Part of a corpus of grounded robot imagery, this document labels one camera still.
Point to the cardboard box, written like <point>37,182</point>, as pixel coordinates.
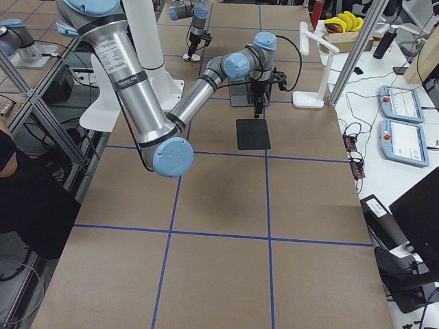
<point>344,41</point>

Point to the black mouse pad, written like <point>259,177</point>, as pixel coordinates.
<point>252,134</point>

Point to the red cylinder object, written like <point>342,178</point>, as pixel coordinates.
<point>317,9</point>

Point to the blue teach pendant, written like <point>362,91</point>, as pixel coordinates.
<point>401,104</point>
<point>403,142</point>

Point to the person in dark clothes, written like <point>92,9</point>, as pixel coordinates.
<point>33,203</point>

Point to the grey laptop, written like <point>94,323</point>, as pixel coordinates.
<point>240,92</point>

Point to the white wireless mouse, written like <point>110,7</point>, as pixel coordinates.
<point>193,58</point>

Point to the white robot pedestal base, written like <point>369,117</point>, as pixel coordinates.
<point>143,27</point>

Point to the black monitor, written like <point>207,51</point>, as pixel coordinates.
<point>416,213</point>

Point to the near blue teach pendant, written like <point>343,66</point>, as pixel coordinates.
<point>403,142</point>

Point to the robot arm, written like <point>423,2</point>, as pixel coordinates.
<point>196,10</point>
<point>104,26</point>

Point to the orange black circuit board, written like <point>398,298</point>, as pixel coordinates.
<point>355,158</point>

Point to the aluminium frame post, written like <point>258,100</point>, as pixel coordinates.
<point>375,12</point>

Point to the black water bottle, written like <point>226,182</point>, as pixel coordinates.
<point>385,42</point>

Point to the yellow bananas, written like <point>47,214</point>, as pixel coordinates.
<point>344,22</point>

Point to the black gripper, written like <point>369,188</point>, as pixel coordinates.
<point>258,89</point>
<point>194,41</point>

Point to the far blue teach pendant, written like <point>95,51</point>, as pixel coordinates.
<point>401,104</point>

